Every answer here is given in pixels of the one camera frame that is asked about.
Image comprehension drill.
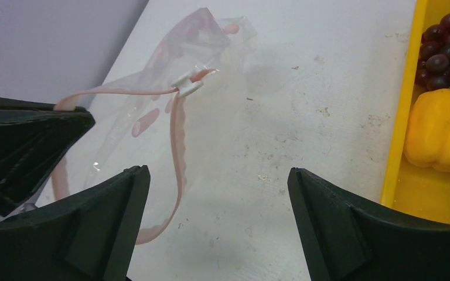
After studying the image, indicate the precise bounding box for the yellow plastic tray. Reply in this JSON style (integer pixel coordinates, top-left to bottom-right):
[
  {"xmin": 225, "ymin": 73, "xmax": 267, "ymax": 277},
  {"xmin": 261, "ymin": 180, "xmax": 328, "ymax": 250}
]
[{"xmin": 380, "ymin": 1, "xmax": 450, "ymax": 224}]

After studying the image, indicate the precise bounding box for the clear pink-dotted zip bag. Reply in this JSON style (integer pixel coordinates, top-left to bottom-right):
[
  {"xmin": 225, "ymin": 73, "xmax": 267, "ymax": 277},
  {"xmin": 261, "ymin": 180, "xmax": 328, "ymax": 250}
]
[{"xmin": 38, "ymin": 8, "xmax": 257, "ymax": 245}]

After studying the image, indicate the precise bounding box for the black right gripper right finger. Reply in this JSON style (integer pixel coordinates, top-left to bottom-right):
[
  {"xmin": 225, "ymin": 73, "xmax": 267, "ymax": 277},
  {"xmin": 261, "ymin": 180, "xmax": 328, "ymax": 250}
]
[{"xmin": 288, "ymin": 167, "xmax": 450, "ymax": 280}]

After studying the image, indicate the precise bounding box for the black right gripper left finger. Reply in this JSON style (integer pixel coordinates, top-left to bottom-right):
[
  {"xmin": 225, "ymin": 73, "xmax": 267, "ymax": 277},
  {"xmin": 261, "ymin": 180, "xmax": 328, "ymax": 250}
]
[{"xmin": 0, "ymin": 166, "xmax": 151, "ymax": 280}]

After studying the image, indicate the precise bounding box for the dark red grape bunch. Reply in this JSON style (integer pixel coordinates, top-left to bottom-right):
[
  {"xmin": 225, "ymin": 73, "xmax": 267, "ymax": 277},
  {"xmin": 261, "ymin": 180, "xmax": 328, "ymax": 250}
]
[{"xmin": 414, "ymin": 1, "xmax": 450, "ymax": 91}]

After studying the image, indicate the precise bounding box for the yellow bell pepper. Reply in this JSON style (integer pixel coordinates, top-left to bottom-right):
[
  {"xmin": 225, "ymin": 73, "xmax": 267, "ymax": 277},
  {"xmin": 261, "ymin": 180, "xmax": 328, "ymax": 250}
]
[{"xmin": 403, "ymin": 89, "xmax": 450, "ymax": 173}]

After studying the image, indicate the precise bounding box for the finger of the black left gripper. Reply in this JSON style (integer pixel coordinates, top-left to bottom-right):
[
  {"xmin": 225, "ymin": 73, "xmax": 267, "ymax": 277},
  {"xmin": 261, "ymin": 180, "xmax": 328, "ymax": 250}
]
[{"xmin": 0, "ymin": 97, "xmax": 95, "ymax": 219}]

